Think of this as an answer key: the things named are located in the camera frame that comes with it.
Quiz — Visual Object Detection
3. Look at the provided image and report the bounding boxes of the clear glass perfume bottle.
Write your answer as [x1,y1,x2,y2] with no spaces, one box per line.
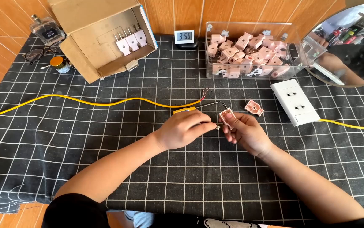
[29,14,66,45]

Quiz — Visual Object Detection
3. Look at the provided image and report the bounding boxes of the pink plug cover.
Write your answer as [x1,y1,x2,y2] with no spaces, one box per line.
[244,99,265,117]

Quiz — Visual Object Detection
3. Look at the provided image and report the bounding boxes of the white digital clock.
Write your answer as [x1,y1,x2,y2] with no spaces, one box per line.
[174,30,195,45]

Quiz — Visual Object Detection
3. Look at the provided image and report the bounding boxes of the white double wall socket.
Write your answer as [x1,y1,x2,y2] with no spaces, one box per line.
[270,79,321,127]

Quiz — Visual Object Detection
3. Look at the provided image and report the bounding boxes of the black framed eyeglasses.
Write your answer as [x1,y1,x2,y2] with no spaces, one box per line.
[22,41,64,63]

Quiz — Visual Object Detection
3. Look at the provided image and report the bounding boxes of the small white plug part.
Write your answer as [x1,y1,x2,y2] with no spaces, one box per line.
[125,59,139,72]

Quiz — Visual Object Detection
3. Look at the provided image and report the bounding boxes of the person's left hand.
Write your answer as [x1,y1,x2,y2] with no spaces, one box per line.
[154,109,218,151]

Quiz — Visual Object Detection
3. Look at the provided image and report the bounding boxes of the clear plastic box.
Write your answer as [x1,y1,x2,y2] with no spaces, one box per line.
[205,21,327,80]

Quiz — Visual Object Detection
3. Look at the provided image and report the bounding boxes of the person's black shirt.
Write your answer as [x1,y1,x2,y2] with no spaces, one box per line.
[41,193,364,228]

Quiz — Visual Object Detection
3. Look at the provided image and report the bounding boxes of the yellow cable with stripped wires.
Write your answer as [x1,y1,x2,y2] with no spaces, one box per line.
[0,88,210,121]

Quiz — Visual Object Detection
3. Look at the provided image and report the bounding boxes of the small jar with gold lid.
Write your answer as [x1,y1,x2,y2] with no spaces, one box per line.
[49,56,72,74]

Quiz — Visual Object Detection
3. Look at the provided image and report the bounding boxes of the pile of pink plugs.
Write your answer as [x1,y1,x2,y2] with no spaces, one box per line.
[207,32,292,79]

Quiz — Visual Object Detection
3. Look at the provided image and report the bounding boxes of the yellow socket cable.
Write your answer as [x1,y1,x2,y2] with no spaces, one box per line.
[318,118,364,130]

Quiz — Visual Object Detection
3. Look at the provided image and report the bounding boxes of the brown cardboard box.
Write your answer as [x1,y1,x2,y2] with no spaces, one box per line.
[47,0,159,84]

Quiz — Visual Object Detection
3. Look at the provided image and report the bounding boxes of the yellow handled screwdriver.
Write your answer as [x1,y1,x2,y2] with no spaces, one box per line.
[173,101,222,115]

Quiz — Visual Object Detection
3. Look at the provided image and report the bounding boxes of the white two-pin plug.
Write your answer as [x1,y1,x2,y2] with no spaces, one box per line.
[114,34,132,56]
[132,24,148,48]
[124,30,140,52]

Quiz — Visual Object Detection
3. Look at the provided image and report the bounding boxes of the round wall mirror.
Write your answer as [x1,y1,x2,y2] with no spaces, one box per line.
[300,1,364,88]

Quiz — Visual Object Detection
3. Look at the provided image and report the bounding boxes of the person's right hand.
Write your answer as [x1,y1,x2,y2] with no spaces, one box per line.
[222,111,275,158]

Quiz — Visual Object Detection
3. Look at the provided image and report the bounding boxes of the pink plug base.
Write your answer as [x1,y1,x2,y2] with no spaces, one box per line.
[219,107,236,130]

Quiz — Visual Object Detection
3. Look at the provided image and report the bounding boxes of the black white checked tablecloth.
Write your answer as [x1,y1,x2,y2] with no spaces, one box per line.
[0,33,364,226]

